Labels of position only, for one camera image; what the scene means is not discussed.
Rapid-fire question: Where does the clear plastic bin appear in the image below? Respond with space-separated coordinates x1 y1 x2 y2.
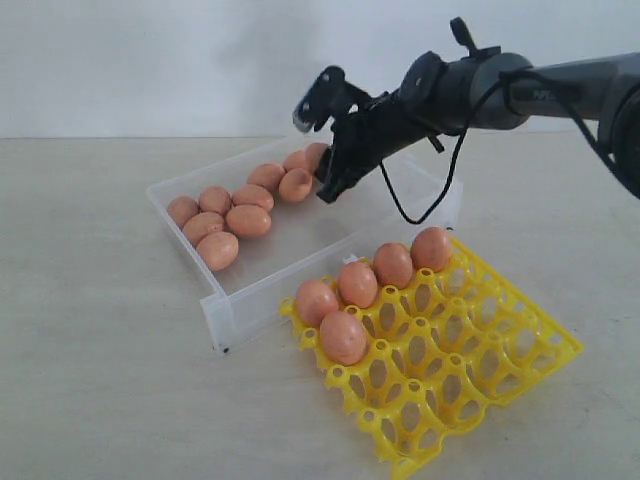
147 133 463 355

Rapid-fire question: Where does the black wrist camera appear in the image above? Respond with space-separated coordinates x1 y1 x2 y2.
292 65 372 133

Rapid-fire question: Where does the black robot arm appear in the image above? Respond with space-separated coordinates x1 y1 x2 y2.
296 47 639 203

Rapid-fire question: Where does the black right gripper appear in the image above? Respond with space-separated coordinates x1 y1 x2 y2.
314 92 440 203

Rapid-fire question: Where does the brown egg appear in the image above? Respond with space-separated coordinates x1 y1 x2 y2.
294 279 339 328
319 311 367 366
247 163 286 193
198 185 232 216
338 261 378 308
182 212 225 247
225 204 272 238
373 243 414 289
167 195 200 229
304 142 329 173
282 150 308 172
196 231 239 272
278 168 313 203
231 184 275 212
410 226 452 272

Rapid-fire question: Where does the black cable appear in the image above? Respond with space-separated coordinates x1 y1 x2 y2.
377 17 640 225

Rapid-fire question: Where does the yellow plastic egg tray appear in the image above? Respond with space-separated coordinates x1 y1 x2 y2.
280 243 583 479

